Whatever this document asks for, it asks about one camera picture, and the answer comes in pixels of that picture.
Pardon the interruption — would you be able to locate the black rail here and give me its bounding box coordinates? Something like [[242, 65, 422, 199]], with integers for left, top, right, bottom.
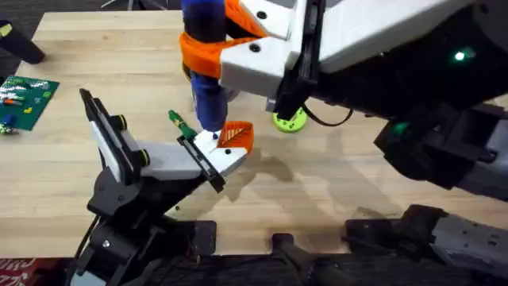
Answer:
[[150, 233, 508, 286]]

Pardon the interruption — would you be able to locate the red printed box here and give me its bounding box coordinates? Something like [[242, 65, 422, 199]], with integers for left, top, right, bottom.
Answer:
[[0, 257, 61, 286]]

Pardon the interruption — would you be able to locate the green board with toy blocks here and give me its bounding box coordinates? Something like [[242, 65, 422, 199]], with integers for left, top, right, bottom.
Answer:
[[0, 75, 61, 136]]

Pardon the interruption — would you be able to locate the green disc with holes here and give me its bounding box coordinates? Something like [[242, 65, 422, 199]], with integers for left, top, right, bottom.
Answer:
[[271, 106, 310, 134]]

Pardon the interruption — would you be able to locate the green vegetable toy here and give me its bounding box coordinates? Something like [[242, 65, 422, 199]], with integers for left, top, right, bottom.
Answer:
[[167, 110, 198, 140]]

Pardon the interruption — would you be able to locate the black cable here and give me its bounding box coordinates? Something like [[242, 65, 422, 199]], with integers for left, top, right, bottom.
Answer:
[[300, 102, 355, 129]]

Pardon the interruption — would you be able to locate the black bar-shaped object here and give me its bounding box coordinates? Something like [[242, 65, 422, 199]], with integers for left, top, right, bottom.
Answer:
[[0, 19, 46, 66]]

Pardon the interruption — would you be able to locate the blue electric screwdriver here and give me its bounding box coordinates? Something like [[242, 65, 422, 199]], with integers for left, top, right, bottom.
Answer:
[[181, 0, 230, 133]]

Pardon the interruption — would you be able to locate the left wrist black flat plate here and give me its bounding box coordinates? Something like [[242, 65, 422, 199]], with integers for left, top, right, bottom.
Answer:
[[79, 87, 134, 187]]

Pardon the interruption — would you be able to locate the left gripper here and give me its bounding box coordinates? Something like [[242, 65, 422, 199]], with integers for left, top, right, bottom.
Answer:
[[87, 121, 256, 218]]

